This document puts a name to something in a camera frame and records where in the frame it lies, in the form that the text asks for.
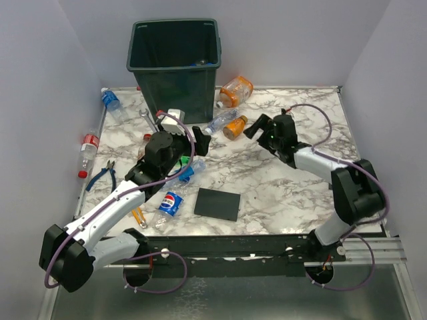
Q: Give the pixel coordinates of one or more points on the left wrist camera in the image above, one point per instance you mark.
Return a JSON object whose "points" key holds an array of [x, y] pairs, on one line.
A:
{"points": [[171, 125]]}

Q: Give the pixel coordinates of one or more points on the black flat box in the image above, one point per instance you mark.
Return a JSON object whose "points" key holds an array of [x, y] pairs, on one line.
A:
{"points": [[217, 204]]}

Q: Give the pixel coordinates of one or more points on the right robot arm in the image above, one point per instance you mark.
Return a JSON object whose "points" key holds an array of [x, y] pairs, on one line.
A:
{"points": [[356, 193]]}

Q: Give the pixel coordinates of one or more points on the small orange juice bottle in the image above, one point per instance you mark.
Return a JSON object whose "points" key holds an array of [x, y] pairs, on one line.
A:
{"points": [[233, 129]]}

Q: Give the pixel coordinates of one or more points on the green crushed bottle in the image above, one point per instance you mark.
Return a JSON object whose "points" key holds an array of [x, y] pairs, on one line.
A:
{"points": [[184, 160]]}

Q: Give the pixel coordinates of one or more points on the dark green bin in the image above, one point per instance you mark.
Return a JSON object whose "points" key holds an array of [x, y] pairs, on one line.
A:
{"points": [[160, 55]]}

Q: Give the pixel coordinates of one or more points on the large orange jar bottle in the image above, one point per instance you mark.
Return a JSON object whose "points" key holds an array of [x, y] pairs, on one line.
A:
{"points": [[235, 92]]}

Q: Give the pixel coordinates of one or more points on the yellow utility knife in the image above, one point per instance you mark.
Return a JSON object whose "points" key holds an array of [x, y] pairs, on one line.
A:
{"points": [[140, 219]]}

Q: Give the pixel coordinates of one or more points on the Pepsi bottle near front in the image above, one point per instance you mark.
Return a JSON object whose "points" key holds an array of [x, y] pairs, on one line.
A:
{"points": [[168, 208]]}

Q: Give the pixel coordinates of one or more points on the clear crushed water bottle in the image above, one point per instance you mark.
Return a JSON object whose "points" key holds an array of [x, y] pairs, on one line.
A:
{"points": [[221, 121]]}

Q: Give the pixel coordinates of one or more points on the blue label water bottle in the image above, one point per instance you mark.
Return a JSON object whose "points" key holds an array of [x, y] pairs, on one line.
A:
{"points": [[201, 62]]}

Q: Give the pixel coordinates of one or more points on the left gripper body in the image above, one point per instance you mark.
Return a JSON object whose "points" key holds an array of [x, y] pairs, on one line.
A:
{"points": [[181, 146]]}

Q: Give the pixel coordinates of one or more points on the blue water bottle far left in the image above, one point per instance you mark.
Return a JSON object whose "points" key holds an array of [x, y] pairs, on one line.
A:
{"points": [[113, 105]]}

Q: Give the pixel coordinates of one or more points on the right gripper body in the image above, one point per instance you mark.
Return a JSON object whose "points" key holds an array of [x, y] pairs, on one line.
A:
{"points": [[268, 140]]}

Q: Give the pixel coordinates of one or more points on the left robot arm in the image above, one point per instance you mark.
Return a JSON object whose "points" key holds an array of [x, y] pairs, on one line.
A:
{"points": [[70, 254]]}

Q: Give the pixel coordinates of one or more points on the blue cap water bottle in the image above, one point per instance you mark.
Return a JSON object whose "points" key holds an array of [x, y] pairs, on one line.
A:
{"points": [[188, 177]]}

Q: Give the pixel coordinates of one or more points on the steel wrench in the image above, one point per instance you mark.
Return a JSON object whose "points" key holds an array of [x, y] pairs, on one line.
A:
{"points": [[145, 115]]}

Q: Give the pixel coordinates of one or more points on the black mounting rail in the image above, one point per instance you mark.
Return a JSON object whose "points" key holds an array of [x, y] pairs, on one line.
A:
{"points": [[235, 255]]}

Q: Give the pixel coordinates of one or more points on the small red cap bottle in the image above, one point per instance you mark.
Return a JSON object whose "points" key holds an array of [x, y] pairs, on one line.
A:
{"points": [[142, 145]]}

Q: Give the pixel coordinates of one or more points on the aluminium frame rail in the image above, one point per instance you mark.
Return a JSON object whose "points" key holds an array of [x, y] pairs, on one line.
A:
{"points": [[387, 251]]}

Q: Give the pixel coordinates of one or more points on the red cola bottle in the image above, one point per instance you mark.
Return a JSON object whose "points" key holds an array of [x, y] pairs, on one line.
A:
{"points": [[87, 154]]}

